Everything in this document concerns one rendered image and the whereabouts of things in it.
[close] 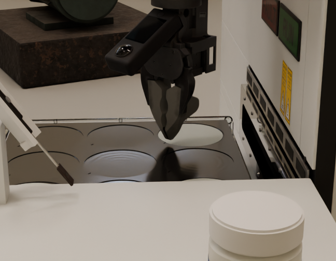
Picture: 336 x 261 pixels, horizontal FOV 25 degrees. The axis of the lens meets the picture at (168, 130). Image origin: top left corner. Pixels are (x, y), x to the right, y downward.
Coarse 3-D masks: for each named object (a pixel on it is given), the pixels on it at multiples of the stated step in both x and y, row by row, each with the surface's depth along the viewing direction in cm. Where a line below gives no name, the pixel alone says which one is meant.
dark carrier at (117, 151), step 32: (64, 128) 119; (96, 128) 119; (128, 128) 119; (224, 128) 118; (32, 160) 107; (64, 160) 107; (96, 160) 107; (128, 160) 107; (160, 160) 106; (192, 160) 107; (224, 160) 107
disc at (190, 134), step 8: (184, 128) 119; (192, 128) 119; (200, 128) 119; (208, 128) 119; (160, 136) 115; (176, 136) 115; (184, 136) 115; (192, 136) 115; (200, 136) 115; (208, 136) 115; (216, 136) 115; (176, 144) 112; (184, 144) 112; (192, 144) 112; (200, 144) 112; (208, 144) 112
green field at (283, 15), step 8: (280, 8) 98; (280, 16) 98; (288, 16) 93; (280, 24) 98; (288, 24) 93; (296, 24) 89; (280, 32) 98; (288, 32) 93; (296, 32) 89; (288, 40) 93; (296, 40) 89; (296, 48) 89; (296, 56) 89
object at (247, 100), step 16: (240, 112) 128; (256, 112) 113; (240, 128) 129; (256, 128) 113; (256, 144) 120; (272, 144) 101; (256, 160) 114; (272, 160) 101; (288, 160) 95; (256, 176) 113; (272, 176) 108; (288, 176) 91
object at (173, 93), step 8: (176, 88) 107; (168, 96) 108; (176, 96) 107; (192, 96) 111; (168, 104) 109; (176, 104) 108; (192, 104) 111; (168, 112) 109; (176, 112) 108; (192, 112) 112; (168, 120) 110; (176, 120) 109; (184, 120) 111; (168, 128) 110; (176, 128) 110; (168, 136) 111
